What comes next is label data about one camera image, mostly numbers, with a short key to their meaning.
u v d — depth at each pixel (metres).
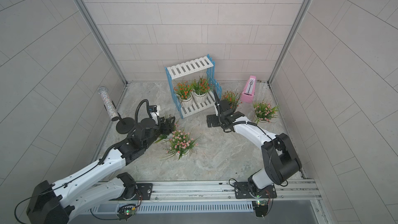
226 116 0.65
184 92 0.91
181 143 0.72
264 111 0.84
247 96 1.02
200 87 0.94
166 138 0.83
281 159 0.43
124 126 0.91
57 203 0.38
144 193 0.71
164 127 0.66
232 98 0.93
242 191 0.71
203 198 0.71
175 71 0.87
